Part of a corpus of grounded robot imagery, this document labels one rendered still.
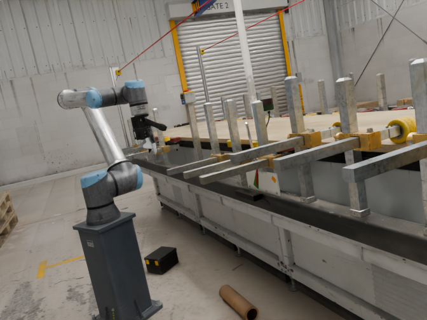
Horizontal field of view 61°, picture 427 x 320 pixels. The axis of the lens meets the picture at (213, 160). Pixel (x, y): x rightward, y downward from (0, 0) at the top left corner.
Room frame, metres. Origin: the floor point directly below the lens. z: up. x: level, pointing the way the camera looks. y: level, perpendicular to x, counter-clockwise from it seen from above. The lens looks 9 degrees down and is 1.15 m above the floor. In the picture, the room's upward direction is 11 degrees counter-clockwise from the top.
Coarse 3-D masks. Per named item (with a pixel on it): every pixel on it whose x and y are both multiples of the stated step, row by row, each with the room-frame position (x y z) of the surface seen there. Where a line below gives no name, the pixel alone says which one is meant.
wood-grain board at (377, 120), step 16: (368, 112) 2.16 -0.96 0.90; (384, 112) 2.01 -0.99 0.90; (400, 112) 1.88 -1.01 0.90; (176, 128) 4.21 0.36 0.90; (224, 128) 2.96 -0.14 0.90; (240, 128) 2.69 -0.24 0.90; (272, 128) 2.28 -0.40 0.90; (288, 128) 2.12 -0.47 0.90; (320, 128) 1.85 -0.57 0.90; (384, 144) 1.17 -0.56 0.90; (400, 144) 1.12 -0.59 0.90
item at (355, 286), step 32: (160, 160) 3.80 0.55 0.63; (192, 160) 2.95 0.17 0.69; (320, 160) 1.54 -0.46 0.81; (160, 192) 4.18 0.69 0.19; (192, 192) 3.09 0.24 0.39; (320, 192) 1.57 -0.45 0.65; (384, 192) 1.25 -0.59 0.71; (416, 192) 1.14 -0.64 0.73; (192, 224) 3.33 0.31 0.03; (224, 224) 2.67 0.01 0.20; (256, 224) 2.22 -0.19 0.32; (256, 256) 2.21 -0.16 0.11; (288, 256) 1.89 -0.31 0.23; (320, 256) 1.68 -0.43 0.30; (352, 256) 1.48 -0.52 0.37; (320, 288) 1.66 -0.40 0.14; (352, 288) 1.51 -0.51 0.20; (384, 288) 1.33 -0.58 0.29; (416, 288) 1.20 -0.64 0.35
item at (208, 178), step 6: (282, 156) 1.53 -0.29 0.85; (252, 162) 1.50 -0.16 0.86; (258, 162) 1.48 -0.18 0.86; (264, 162) 1.50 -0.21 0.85; (234, 168) 1.44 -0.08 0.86; (240, 168) 1.45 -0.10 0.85; (246, 168) 1.46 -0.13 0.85; (252, 168) 1.47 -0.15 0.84; (258, 168) 1.48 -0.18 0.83; (210, 174) 1.41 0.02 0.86; (216, 174) 1.40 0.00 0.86; (222, 174) 1.41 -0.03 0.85; (228, 174) 1.42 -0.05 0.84; (234, 174) 1.44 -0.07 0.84; (204, 180) 1.38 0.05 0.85; (210, 180) 1.39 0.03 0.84; (216, 180) 1.40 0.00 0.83
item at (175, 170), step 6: (228, 156) 1.99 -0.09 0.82; (198, 162) 1.91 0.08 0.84; (204, 162) 1.93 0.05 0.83; (210, 162) 1.94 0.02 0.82; (216, 162) 1.96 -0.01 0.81; (174, 168) 1.86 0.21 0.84; (180, 168) 1.87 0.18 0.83; (186, 168) 1.88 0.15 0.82; (192, 168) 1.90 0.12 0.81; (168, 174) 1.85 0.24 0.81
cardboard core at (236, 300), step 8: (224, 288) 1.94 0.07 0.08; (232, 288) 1.93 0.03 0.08; (224, 296) 1.90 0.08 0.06; (232, 296) 1.85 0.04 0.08; (240, 296) 1.83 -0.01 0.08; (232, 304) 1.81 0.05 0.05; (240, 304) 1.76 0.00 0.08; (248, 304) 1.73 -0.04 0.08; (240, 312) 1.73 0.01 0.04; (248, 312) 1.77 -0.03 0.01; (256, 312) 1.72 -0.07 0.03
